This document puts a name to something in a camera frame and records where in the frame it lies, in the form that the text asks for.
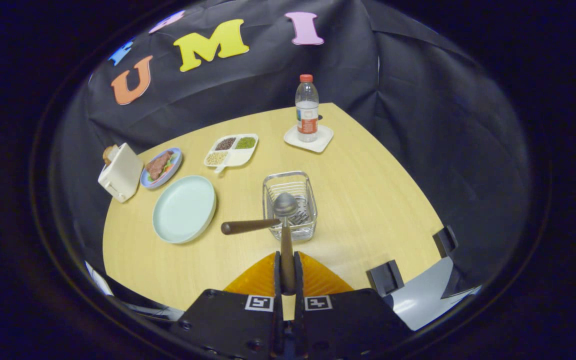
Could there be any blue oval plate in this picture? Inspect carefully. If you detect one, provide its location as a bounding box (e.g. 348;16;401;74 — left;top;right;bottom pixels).
140;147;184;190

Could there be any wooden handled metal spoon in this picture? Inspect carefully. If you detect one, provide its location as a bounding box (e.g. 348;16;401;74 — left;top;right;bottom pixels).
273;192;299;295

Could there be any black backdrop cloth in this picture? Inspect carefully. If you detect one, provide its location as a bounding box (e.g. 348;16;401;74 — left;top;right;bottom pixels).
50;0;534;301

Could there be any light green plate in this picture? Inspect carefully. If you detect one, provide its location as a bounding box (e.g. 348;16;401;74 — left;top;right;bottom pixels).
152;175;217;245

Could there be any black table clamp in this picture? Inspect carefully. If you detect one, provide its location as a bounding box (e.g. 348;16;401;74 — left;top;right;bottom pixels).
366;259;405;297
432;225;459;259

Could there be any wire cutlery basket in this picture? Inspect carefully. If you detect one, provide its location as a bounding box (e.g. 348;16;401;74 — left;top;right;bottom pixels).
262;170;318;243

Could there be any white square coaster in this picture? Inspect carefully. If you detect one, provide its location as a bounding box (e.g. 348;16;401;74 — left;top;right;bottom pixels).
283;124;335;154

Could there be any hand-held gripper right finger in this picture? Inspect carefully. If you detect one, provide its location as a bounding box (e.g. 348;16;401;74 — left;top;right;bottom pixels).
293;251;414;360

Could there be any wooden handled metal fork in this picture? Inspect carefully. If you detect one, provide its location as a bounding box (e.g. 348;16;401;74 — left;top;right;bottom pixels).
220;210;311;236

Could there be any clear bottle with red cap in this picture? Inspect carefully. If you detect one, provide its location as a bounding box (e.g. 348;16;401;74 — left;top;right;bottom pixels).
295;74;320;143

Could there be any brown steak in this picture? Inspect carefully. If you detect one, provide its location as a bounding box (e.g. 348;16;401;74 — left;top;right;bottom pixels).
147;151;174;181

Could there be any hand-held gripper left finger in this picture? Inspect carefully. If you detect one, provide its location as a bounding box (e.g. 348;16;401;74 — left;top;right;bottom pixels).
170;251;284;360

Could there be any cream toaster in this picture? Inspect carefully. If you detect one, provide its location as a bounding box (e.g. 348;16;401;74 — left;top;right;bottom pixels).
97;142;145;203

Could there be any white divided dish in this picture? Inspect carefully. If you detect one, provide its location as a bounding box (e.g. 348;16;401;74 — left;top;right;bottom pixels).
203;133;259;174

